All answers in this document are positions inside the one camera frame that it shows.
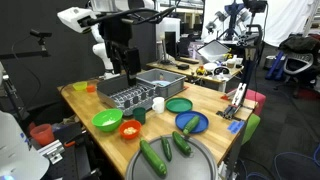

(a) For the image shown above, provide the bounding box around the black keyboard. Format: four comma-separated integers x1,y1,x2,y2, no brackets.
179,57,200,65

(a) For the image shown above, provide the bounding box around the blue tape patch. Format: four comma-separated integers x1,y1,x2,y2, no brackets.
227,120,246,135

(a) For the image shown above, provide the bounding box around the red plastic cup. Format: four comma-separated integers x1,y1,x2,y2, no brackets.
29,123,56,147

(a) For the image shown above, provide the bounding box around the white rounded machine housing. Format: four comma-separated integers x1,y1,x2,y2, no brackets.
0,111,50,180

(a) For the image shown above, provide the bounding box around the white and black clamp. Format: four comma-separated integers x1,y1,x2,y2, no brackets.
216,82,249,120

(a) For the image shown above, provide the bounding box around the cucumber lying on plate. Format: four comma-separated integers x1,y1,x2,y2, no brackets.
182,115,201,136

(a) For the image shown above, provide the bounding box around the bright green bowl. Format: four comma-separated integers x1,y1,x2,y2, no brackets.
91,108,124,133

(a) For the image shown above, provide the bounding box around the pale plate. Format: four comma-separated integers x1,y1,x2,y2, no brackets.
151,79,172,88

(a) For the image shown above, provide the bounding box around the yellow toy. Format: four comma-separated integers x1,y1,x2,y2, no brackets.
195,65,207,76

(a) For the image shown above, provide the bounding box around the grey office chair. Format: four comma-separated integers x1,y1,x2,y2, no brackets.
273,33,320,99

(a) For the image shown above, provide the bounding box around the small light green bowl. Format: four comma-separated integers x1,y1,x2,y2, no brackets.
72,80,89,92

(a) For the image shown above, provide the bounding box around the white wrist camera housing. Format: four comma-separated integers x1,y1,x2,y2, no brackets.
56,6,98,34

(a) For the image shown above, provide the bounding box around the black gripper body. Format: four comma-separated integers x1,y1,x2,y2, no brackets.
99,15,135,46

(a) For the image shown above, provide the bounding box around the grey plastic bin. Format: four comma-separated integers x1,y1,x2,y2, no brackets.
135,68,188,99

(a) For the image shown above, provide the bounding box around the aluminium bracket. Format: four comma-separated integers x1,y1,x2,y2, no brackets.
37,139,66,165

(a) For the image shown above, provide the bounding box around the grey dish rack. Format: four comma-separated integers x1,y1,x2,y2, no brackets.
96,73,164,117

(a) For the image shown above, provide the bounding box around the dark jacket on chair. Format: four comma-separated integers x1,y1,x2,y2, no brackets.
278,34,320,54

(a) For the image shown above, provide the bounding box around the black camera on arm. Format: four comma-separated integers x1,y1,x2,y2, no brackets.
29,28,53,51

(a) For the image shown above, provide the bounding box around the black computer monitor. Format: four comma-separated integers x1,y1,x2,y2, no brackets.
164,31,178,60

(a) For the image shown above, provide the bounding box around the blue plate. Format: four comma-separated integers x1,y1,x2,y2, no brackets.
174,110,210,135

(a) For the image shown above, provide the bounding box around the tilted grey monitor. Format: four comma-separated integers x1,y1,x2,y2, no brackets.
196,39,232,63

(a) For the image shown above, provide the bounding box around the wooden background desk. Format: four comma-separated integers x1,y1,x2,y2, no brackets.
146,58,244,93

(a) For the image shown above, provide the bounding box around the black camera on stand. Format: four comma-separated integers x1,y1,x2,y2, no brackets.
243,0,268,14

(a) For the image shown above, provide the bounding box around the medium cucumber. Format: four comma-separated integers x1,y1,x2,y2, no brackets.
171,130,193,157

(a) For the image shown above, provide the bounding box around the white round container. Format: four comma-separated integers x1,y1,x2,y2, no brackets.
203,62,219,73

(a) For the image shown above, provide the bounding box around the small orange cup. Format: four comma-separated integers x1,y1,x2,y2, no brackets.
85,84,97,94

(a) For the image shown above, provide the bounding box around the orange bowl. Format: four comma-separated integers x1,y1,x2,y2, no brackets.
118,119,143,140

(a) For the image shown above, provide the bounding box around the dark camera stand post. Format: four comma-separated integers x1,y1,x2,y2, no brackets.
236,23,264,88

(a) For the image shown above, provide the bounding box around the green stool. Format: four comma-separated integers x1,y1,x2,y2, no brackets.
241,113,262,146

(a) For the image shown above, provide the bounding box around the large cucumber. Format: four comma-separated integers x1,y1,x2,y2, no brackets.
139,138,168,178

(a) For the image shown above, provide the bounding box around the blue floor cable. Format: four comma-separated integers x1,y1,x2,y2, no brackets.
238,143,320,180

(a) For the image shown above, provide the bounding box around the pink stool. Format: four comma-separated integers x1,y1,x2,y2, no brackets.
244,88,267,116

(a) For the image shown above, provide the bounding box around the grey monitor stand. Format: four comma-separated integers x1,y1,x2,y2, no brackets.
159,34,172,66

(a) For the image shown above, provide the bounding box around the grey round tray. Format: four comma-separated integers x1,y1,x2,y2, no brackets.
124,134,219,180

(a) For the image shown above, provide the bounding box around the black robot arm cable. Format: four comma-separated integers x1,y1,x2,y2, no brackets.
79,5,177,27

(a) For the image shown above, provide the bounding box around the white mug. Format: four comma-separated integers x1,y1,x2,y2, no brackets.
151,96,166,115

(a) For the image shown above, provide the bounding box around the green plate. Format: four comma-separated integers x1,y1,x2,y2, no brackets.
165,97,194,114

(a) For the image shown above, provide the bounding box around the small thin cucumber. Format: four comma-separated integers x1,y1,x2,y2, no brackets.
160,135,173,163

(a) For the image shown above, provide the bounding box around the dark green cup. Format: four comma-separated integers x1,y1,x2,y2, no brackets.
132,106,147,125

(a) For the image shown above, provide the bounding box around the blue stand with lights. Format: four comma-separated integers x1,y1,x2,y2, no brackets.
205,1,251,41

